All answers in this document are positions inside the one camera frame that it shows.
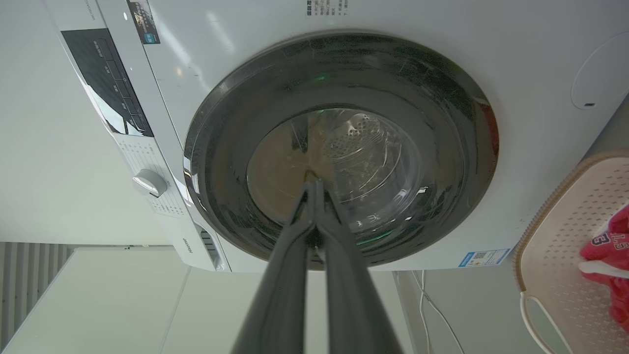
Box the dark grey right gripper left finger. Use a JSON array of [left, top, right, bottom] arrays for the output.
[[231, 180, 315, 354]]

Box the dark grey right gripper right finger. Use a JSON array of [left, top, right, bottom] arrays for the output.
[[313, 179, 404, 354]]

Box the beige perforated laundry basket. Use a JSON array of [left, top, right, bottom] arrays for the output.
[[513, 150, 629, 354]]

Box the blue energy label sticker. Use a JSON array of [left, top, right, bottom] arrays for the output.
[[458, 248, 511, 268]]

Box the round dark washing machine door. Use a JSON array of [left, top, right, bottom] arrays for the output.
[[183, 32, 500, 270]]

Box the silver washing machine control knob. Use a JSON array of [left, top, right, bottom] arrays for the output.
[[133, 169, 169, 198]]

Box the red printed garment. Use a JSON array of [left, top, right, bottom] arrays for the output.
[[578, 205, 629, 331]]

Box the white front-load washing machine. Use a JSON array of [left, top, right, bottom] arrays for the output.
[[43, 0, 629, 273]]

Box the white power cable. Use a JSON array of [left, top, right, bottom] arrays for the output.
[[412, 270, 465, 354]]

